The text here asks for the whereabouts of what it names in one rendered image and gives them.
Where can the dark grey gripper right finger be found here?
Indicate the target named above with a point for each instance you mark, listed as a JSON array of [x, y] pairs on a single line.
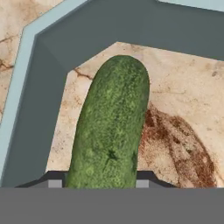
[[145, 178]]

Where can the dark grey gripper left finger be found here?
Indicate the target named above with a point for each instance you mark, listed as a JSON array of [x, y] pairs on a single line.
[[54, 178]]

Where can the green cucumber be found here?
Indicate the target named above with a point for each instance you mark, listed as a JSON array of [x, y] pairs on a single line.
[[112, 122]]

